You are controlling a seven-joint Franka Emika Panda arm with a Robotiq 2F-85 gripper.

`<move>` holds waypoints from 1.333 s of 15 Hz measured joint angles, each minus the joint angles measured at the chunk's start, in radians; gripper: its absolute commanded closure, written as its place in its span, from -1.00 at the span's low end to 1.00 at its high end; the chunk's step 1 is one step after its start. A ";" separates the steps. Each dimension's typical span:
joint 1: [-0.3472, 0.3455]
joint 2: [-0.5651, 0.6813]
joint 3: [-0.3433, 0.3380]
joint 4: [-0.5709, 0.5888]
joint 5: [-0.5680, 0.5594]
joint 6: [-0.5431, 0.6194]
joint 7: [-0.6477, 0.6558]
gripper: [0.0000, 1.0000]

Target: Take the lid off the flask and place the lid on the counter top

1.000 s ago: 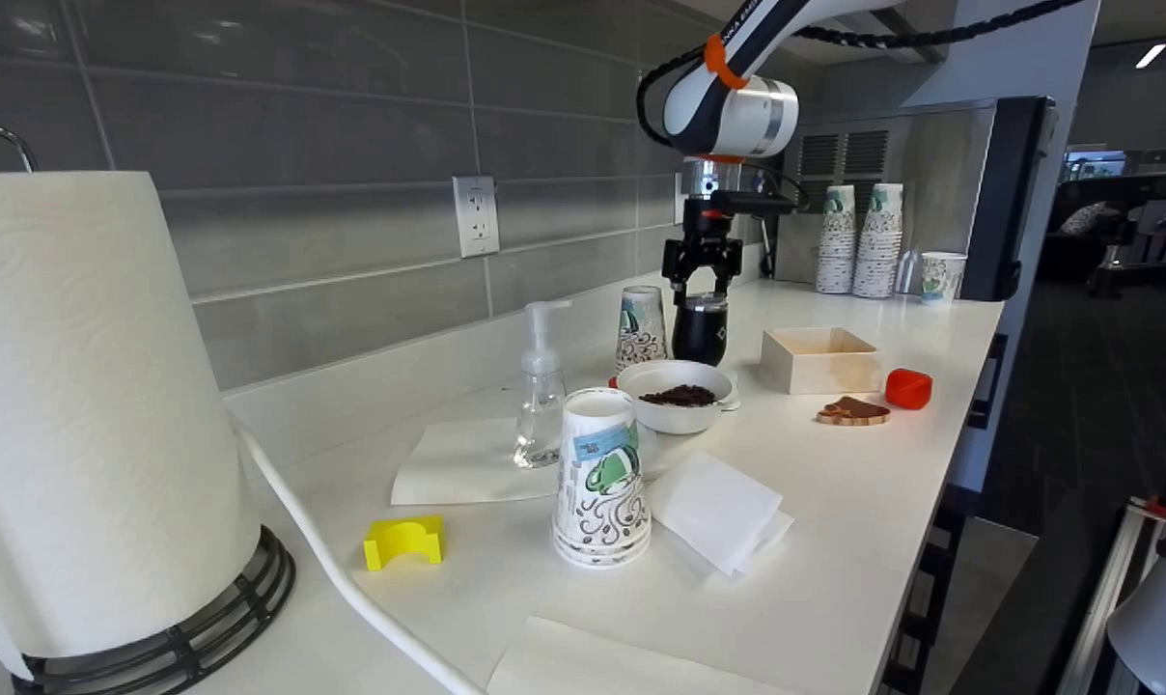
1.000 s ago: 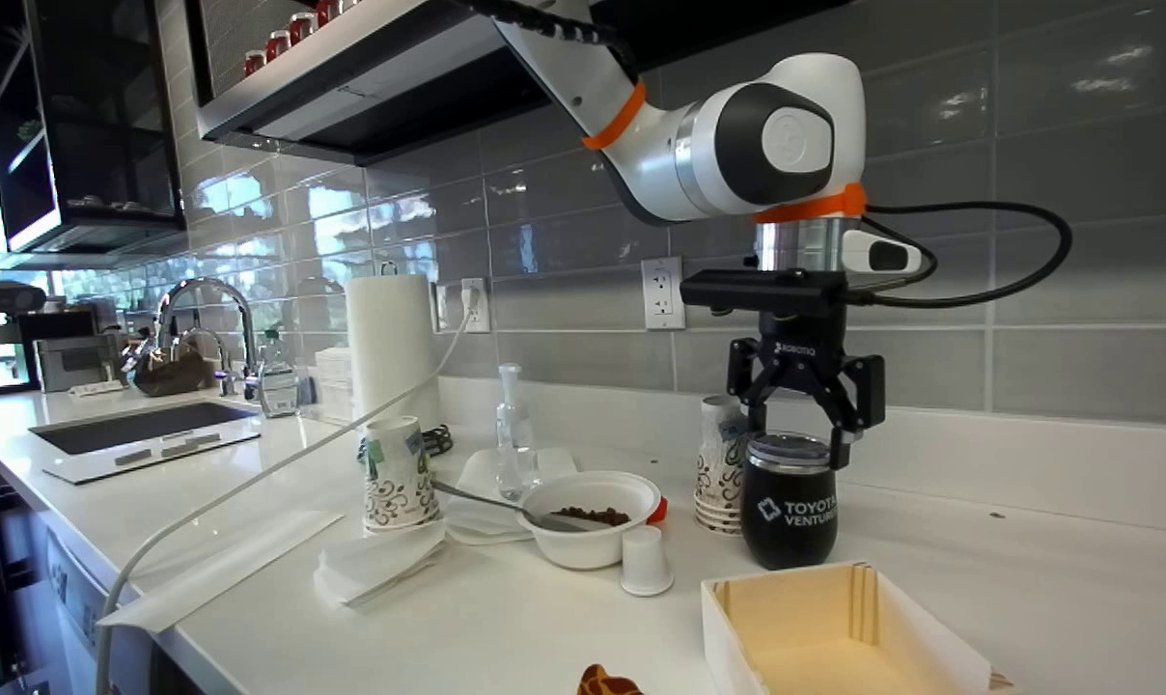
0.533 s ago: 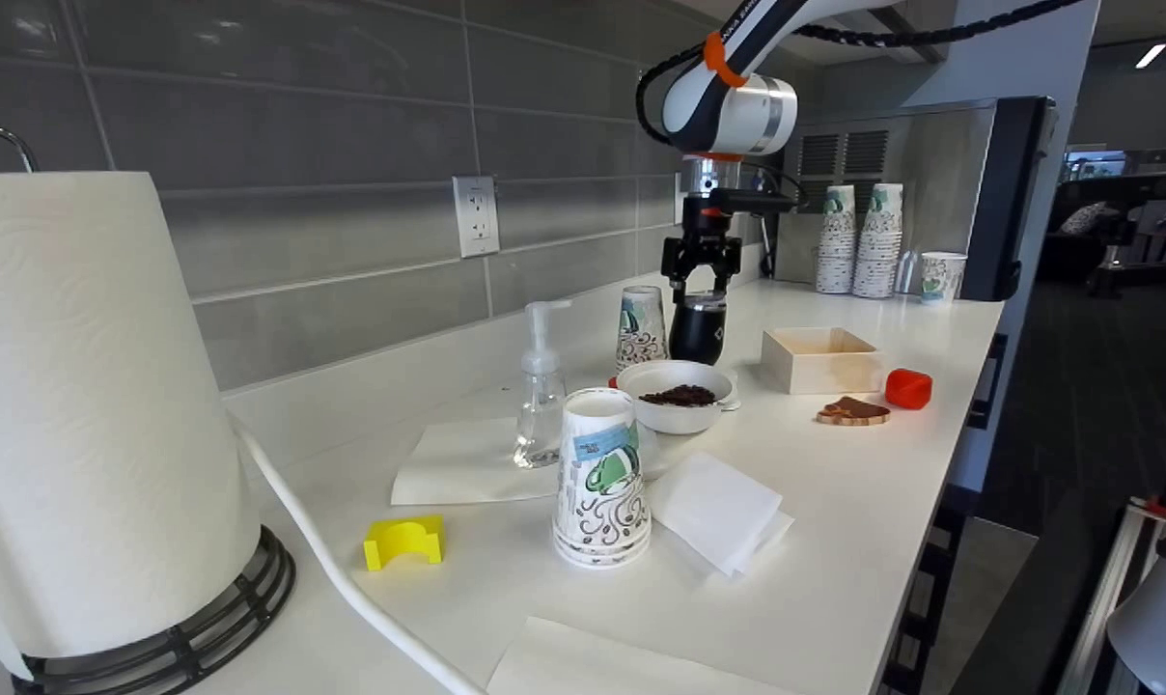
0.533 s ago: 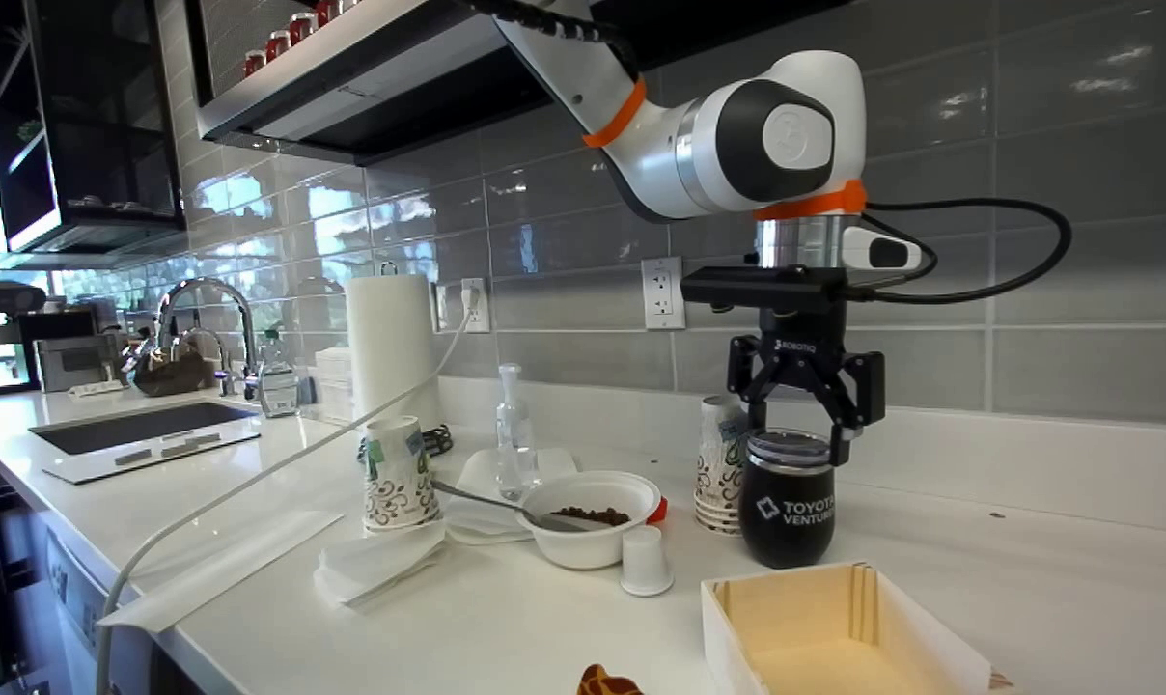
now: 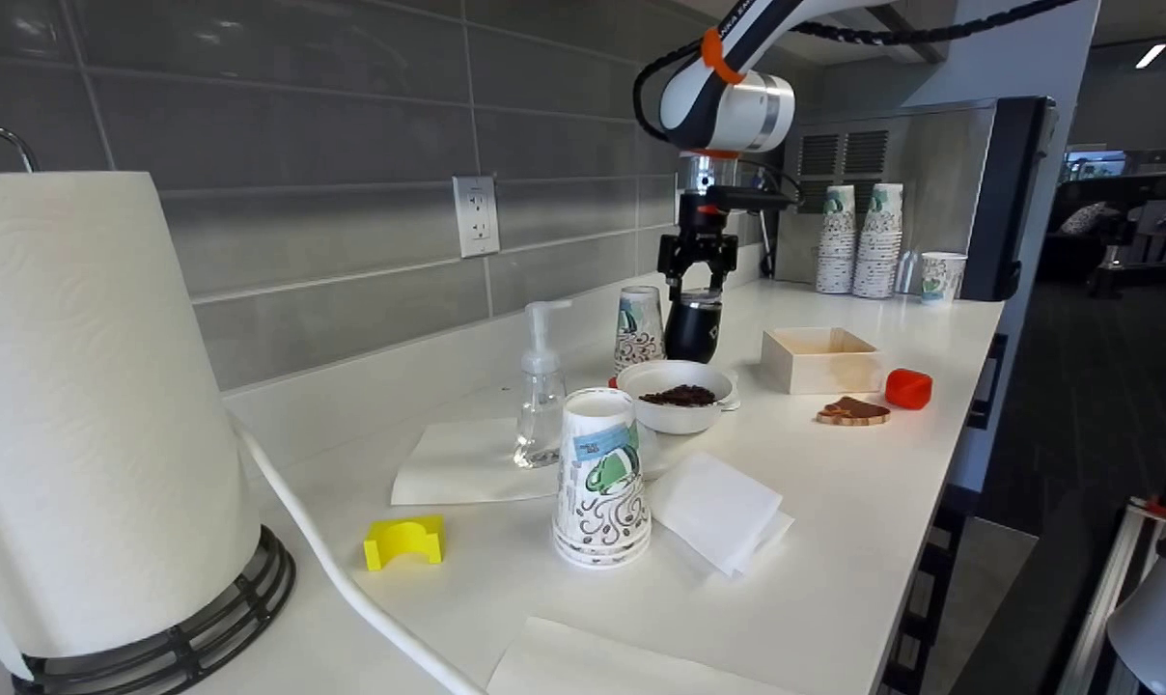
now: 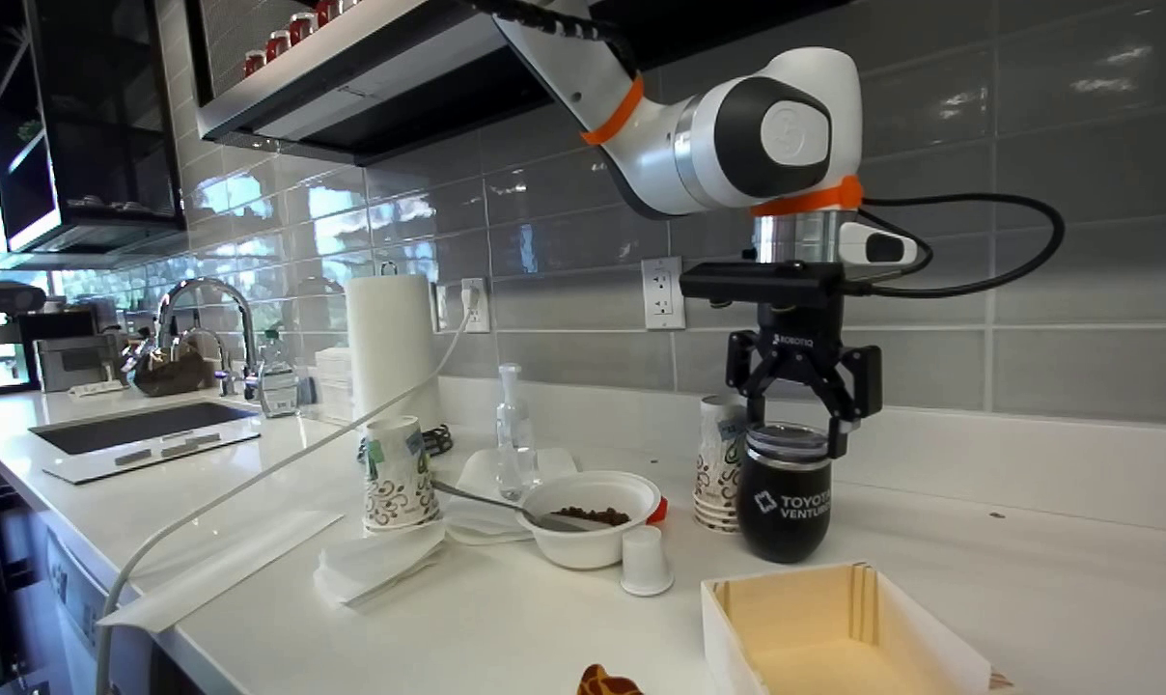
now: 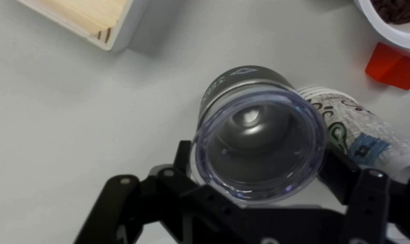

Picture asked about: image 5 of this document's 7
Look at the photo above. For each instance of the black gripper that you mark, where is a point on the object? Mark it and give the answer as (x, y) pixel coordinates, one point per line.
(702, 226)

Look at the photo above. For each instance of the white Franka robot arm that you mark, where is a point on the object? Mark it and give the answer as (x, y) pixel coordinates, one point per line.
(740, 118)

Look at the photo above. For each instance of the black flask tumbler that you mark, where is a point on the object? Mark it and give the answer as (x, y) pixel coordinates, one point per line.
(694, 335)

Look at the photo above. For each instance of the dark food in bowl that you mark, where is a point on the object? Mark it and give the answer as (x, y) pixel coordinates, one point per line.
(683, 396)

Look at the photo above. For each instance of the white bowl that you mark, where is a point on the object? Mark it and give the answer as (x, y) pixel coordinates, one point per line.
(673, 419)

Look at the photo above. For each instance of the stack of printed cups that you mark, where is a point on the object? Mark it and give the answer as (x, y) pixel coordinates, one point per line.
(837, 245)
(878, 245)

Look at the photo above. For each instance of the light wooden box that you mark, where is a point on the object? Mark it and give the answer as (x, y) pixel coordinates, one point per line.
(816, 373)

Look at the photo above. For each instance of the clear pump sanitizer bottle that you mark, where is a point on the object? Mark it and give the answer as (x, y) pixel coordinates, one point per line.
(538, 398)

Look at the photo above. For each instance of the brown food piece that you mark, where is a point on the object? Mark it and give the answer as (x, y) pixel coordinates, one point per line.
(850, 410)

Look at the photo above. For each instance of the large printed paper cup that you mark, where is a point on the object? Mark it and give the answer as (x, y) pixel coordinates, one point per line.
(605, 487)

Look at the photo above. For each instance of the folded white napkin stack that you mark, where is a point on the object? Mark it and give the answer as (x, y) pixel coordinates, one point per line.
(719, 510)

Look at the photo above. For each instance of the red plastic cap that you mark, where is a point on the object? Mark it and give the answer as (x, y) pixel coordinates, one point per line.
(910, 388)

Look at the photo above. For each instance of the single printed paper cup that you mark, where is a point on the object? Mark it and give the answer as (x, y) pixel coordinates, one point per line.
(945, 275)

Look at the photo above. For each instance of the flat white napkin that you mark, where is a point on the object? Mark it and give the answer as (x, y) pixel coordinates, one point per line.
(461, 465)

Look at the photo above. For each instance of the yellow plastic block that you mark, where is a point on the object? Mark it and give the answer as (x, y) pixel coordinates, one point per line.
(403, 542)

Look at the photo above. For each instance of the metal stand leg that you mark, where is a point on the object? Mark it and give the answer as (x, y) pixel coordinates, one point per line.
(1110, 594)

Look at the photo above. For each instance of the white paper towel roll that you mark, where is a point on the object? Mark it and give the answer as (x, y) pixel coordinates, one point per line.
(96, 410)
(222, 618)

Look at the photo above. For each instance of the grey chair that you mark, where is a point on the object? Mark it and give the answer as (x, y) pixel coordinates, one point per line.
(1165, 631)

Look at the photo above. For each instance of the black hanging wall tool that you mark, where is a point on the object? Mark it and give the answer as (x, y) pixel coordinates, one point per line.
(767, 245)

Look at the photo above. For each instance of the white wall outlet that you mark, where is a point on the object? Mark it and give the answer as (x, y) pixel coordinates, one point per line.
(478, 214)

